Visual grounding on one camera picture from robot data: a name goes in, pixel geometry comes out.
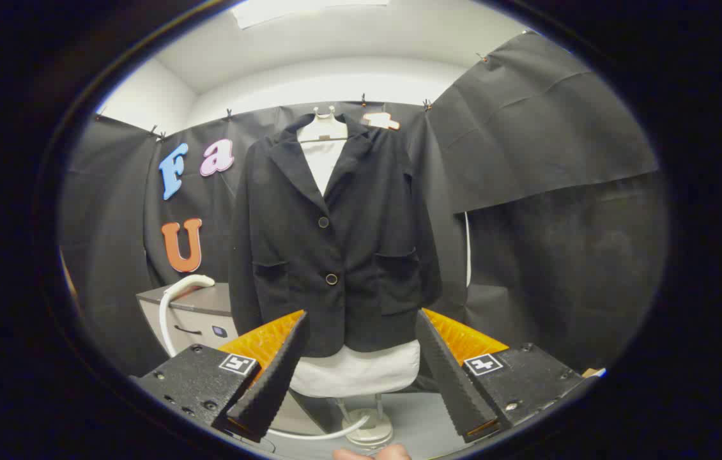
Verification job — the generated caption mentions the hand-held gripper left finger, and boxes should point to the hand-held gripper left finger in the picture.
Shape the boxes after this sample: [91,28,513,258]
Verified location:
[130,310,311,443]

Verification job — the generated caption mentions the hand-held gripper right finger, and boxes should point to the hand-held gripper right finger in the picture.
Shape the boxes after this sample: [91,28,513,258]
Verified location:
[415,308,598,444]

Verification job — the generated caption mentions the black blazer jacket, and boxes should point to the black blazer jacket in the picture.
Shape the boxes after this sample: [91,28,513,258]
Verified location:
[228,114,443,358]

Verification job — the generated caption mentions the white dress form torso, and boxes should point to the white dress form torso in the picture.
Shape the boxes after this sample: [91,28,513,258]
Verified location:
[289,137,421,398]

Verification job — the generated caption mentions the white cabinet with grey top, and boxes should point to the white cabinet with grey top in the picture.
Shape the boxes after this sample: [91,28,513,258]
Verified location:
[136,283,239,378]

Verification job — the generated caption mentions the dress form stand base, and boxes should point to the dress form stand base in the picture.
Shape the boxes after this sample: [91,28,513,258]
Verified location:
[335,394,394,448]

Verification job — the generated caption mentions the white vertical pole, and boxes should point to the white vertical pole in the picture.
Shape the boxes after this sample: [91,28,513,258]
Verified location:
[463,211,472,288]

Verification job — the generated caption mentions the black backdrop cloth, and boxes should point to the black backdrop cloth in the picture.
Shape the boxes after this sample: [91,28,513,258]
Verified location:
[58,31,668,378]

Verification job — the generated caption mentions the ceiling light panel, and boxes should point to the ceiling light panel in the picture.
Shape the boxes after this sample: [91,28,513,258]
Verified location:
[231,0,390,29]

